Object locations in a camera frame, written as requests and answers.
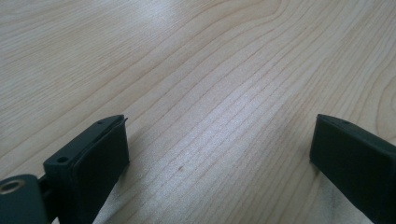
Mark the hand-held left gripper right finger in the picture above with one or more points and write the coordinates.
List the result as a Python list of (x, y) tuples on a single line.
[(358, 161)]

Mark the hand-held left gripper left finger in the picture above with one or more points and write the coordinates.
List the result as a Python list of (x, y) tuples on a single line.
[(90, 168)]

